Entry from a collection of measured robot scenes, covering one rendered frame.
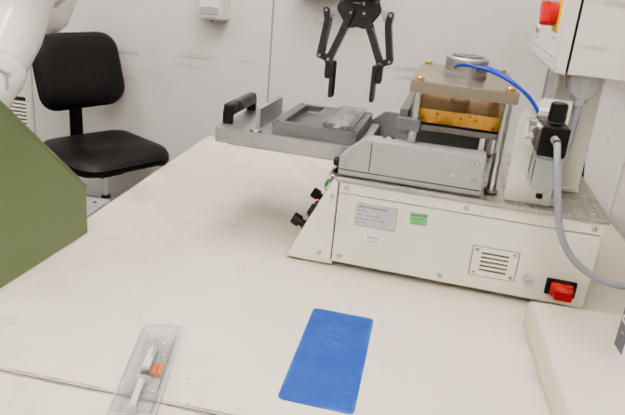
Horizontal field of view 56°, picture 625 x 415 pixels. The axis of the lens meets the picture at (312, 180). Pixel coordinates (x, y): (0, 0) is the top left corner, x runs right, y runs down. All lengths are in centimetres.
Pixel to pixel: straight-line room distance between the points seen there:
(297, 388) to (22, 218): 54
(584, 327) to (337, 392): 41
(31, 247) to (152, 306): 25
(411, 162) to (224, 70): 185
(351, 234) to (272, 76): 171
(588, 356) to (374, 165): 44
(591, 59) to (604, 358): 44
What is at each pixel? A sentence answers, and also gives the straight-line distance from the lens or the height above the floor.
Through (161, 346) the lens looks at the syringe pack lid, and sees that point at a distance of 85.
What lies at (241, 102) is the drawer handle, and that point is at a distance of 123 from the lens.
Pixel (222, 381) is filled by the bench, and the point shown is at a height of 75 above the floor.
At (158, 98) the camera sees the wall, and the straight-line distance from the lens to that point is 293.
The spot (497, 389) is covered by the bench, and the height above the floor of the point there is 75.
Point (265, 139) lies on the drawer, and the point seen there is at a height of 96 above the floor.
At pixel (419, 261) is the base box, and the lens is 109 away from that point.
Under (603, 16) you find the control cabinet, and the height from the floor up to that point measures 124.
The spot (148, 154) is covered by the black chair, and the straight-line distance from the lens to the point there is 263.
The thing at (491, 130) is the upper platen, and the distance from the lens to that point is 108.
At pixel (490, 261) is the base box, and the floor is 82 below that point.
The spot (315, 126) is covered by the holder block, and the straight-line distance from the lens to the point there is 112.
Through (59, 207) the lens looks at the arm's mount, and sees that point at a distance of 114.
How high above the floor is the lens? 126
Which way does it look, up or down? 19 degrees down
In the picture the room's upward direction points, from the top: 5 degrees clockwise
